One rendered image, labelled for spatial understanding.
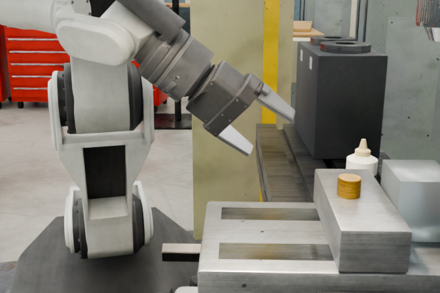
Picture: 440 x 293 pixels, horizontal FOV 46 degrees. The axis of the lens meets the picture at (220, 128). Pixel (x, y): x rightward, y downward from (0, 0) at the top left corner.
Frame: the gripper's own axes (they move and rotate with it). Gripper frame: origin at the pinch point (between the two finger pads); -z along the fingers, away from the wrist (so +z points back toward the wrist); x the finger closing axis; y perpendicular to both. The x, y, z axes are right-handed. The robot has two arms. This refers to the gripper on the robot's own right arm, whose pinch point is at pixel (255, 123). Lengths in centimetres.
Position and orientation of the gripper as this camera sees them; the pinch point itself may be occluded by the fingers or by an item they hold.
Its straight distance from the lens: 76.9
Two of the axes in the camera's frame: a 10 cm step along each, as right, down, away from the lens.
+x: 5.2, -4.9, -7.0
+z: -7.9, -5.9, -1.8
